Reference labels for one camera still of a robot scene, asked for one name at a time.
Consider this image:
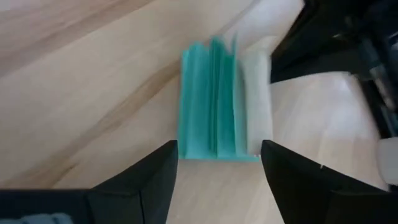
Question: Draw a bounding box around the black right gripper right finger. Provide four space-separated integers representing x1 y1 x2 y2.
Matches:
261 139 398 224

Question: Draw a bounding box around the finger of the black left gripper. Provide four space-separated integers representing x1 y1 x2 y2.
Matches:
270 0 371 83

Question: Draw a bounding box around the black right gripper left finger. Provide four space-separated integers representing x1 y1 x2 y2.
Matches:
0 140 179 224

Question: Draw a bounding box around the small patterned card pack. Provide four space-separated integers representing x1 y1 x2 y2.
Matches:
176 34 275 162

